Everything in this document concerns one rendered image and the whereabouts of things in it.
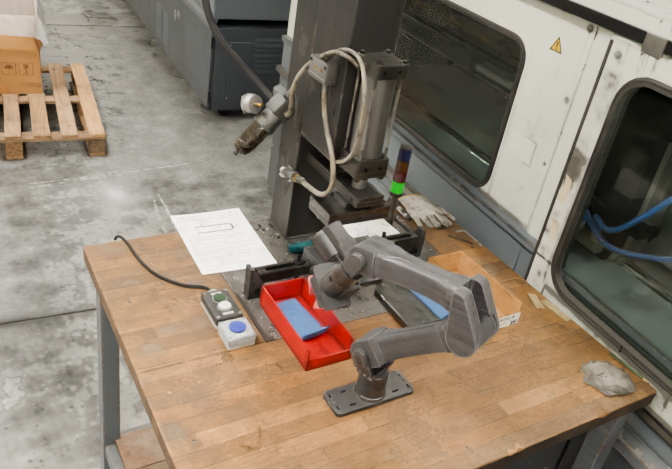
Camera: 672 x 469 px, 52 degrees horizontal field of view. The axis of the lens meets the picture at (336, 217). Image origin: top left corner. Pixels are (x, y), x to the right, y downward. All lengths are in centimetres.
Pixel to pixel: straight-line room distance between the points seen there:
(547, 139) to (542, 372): 69
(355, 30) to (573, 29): 68
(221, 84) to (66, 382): 263
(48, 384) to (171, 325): 123
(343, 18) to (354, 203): 43
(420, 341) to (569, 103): 93
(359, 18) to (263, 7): 321
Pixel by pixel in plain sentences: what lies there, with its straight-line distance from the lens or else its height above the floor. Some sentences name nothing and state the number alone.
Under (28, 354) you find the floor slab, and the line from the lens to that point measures 295.
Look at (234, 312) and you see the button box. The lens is 164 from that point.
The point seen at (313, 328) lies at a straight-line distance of 166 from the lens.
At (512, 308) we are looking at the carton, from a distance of 186.
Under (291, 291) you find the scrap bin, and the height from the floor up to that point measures 92.
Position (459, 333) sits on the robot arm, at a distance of 125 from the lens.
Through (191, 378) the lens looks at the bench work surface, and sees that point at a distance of 152.
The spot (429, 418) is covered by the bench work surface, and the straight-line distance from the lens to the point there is 153.
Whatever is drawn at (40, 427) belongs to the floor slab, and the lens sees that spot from 268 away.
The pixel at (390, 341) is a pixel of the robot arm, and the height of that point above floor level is 109.
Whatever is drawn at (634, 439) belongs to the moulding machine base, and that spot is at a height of 71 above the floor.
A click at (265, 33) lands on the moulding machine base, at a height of 62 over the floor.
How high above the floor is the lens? 196
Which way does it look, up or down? 30 degrees down
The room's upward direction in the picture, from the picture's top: 10 degrees clockwise
